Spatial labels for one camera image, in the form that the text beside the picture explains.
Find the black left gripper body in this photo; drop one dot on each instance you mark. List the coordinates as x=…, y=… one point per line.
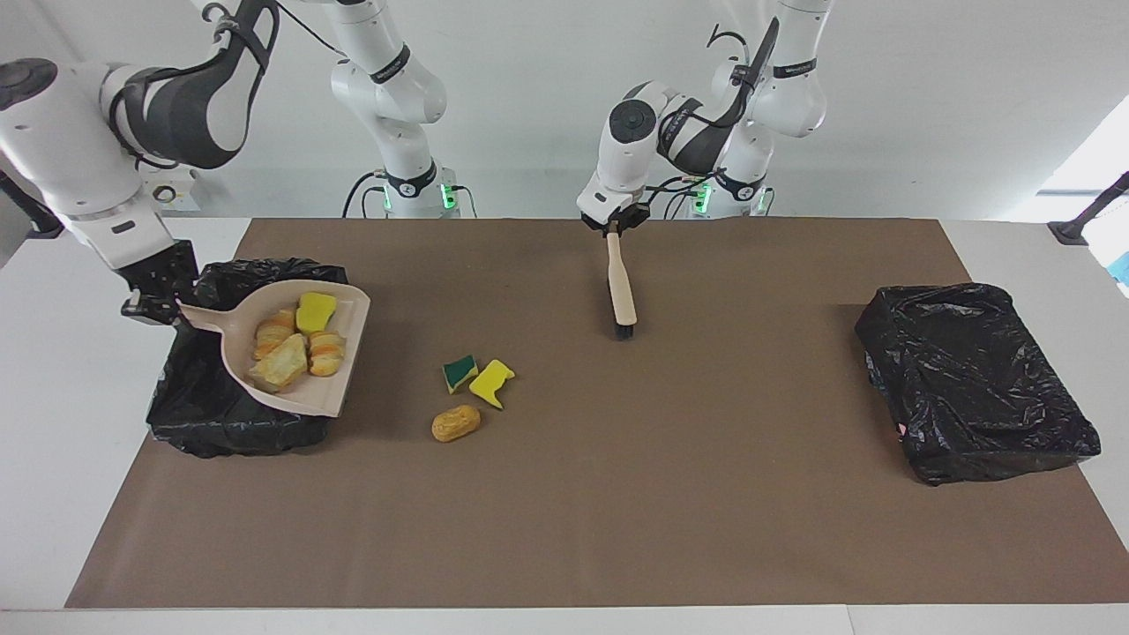
x=628, y=216

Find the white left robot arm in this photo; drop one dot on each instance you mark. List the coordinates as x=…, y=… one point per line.
x=631, y=150

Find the blue object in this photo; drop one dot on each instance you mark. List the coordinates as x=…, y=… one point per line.
x=1123, y=267

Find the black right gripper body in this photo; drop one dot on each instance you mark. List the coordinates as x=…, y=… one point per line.
x=163, y=269

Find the pale beige sponge scrap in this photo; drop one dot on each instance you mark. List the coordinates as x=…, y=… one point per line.
x=282, y=366

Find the plain yellow sponge piece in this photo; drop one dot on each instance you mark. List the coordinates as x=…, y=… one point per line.
x=316, y=311

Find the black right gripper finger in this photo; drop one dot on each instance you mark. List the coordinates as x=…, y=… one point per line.
x=150, y=311

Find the black bag bin pink spot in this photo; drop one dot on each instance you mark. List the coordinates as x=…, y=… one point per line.
x=970, y=388

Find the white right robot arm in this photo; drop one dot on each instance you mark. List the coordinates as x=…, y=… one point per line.
x=62, y=150

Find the beige plastic dustpan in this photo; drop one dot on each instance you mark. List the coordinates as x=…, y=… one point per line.
x=335, y=392

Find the brown paper table mat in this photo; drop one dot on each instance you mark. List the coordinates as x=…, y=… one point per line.
x=706, y=485

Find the beige hand brush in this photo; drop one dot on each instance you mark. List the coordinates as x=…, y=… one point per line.
x=622, y=291

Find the green and yellow sponge piece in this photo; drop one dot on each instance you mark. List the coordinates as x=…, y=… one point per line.
x=459, y=374

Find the notched yellow sponge piece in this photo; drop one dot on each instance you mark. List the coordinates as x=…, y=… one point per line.
x=490, y=382

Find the black bag lined bin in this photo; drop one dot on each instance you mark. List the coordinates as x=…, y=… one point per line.
x=203, y=414

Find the brown oval sponge lump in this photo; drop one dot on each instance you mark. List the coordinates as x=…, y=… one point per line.
x=456, y=424

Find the black camera stand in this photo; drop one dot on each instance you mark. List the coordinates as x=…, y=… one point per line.
x=1072, y=229
x=35, y=220

